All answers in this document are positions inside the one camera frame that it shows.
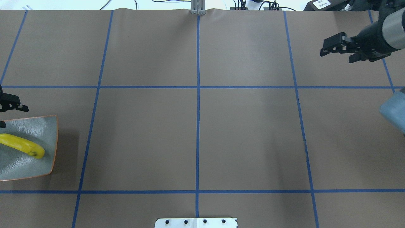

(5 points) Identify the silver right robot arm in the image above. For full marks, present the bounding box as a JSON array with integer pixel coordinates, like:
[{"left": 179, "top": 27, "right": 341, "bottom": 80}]
[{"left": 320, "top": 0, "right": 405, "bottom": 63}]

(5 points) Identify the black power adapter with label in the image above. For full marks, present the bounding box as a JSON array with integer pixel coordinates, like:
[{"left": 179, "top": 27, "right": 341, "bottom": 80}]
[{"left": 304, "top": 0, "right": 351, "bottom": 11}]

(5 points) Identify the grey square plate orange rim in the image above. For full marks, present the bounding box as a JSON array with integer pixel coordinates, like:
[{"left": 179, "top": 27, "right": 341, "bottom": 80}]
[{"left": 0, "top": 115, "right": 59, "bottom": 181}]

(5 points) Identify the brown paper table cover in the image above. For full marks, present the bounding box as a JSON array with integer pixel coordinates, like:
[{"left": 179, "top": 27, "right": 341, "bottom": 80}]
[{"left": 1, "top": 9, "right": 404, "bottom": 228}]

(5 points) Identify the aluminium frame post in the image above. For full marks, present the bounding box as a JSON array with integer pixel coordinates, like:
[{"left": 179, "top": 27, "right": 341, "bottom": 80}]
[{"left": 190, "top": 0, "right": 206, "bottom": 16}]

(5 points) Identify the yellow banana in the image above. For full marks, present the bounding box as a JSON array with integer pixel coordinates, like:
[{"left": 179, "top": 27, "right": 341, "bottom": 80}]
[{"left": 0, "top": 133, "right": 45, "bottom": 159}]

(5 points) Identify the black cable plugs cluster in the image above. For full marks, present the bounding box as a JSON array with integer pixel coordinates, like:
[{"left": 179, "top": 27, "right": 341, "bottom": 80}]
[{"left": 229, "top": 0, "right": 282, "bottom": 11}]

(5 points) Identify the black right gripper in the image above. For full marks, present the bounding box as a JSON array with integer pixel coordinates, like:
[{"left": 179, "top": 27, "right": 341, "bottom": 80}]
[{"left": 320, "top": 22, "right": 393, "bottom": 63}]

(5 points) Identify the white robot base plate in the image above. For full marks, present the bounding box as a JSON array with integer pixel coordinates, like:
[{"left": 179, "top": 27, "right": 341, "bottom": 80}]
[{"left": 154, "top": 217, "right": 238, "bottom": 228}]

